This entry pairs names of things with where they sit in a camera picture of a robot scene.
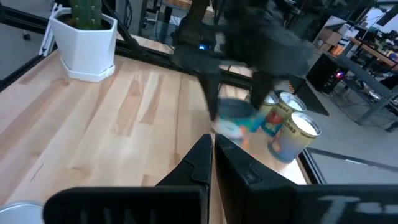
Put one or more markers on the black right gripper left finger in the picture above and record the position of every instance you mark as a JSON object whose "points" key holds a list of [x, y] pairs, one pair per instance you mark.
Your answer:
{"points": [[124, 205]]}

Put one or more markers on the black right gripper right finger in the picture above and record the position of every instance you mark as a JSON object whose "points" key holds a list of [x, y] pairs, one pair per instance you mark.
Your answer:
{"points": [[280, 203]]}

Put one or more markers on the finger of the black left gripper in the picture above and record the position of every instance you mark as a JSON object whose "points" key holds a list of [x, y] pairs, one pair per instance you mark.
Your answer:
{"points": [[211, 96], [259, 90]]}

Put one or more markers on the teal cherries can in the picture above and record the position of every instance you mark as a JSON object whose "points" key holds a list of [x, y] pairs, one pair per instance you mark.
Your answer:
{"points": [[271, 101]]}

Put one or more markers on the short mandarin oranges can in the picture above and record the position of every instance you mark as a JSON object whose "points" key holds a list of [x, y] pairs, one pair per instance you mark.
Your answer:
{"points": [[236, 121]]}

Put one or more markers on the green mangoes can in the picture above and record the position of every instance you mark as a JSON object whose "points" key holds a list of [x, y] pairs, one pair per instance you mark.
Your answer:
{"points": [[18, 214]]}

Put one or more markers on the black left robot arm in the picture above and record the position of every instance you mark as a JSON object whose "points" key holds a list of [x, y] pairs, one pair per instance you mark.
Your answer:
{"points": [[248, 18]]}

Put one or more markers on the black computer tower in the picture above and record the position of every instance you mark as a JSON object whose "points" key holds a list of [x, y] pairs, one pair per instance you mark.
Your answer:
{"points": [[323, 73]]}

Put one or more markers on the black hazard-striped floor mat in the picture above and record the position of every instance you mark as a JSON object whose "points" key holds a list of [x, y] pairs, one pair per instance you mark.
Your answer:
{"points": [[308, 99]]}

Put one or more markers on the cardboard box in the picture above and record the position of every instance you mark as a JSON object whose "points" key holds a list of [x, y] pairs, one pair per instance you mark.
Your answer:
{"points": [[329, 39]]}

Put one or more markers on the grey metal desk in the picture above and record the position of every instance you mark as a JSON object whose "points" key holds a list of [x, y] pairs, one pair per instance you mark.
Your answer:
{"points": [[367, 77]]}

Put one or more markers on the wooden workbench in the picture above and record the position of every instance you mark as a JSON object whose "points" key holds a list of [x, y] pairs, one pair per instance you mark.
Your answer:
{"points": [[183, 3]]}

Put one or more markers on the white plant pot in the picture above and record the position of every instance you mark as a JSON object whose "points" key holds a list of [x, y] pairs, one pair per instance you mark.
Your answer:
{"points": [[84, 49]]}

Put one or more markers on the green cactus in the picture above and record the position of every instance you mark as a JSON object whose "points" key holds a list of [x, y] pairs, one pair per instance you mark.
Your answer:
{"points": [[85, 14]]}

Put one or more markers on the black aluminium table frame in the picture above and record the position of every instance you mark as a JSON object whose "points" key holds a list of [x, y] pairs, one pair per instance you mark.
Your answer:
{"points": [[149, 54]]}

